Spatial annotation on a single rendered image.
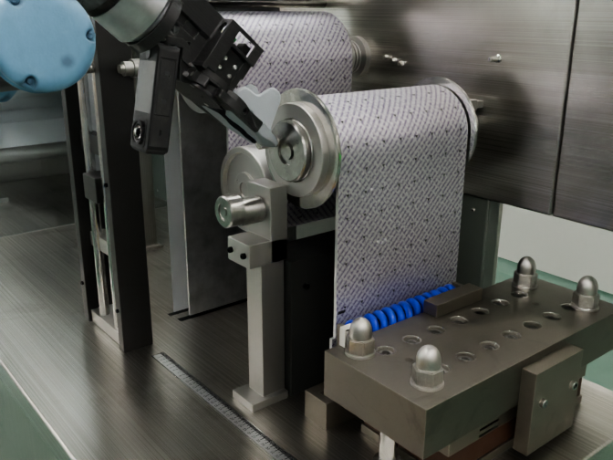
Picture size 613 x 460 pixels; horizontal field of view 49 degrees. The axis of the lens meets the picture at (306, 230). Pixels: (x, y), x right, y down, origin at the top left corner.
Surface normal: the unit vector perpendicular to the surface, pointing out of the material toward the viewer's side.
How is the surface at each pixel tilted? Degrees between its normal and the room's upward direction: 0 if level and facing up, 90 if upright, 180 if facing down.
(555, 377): 90
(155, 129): 89
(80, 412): 0
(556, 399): 90
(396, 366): 0
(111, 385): 0
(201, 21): 90
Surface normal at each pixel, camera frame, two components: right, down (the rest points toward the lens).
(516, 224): -0.78, 0.19
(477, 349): 0.00, -0.95
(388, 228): 0.62, 0.25
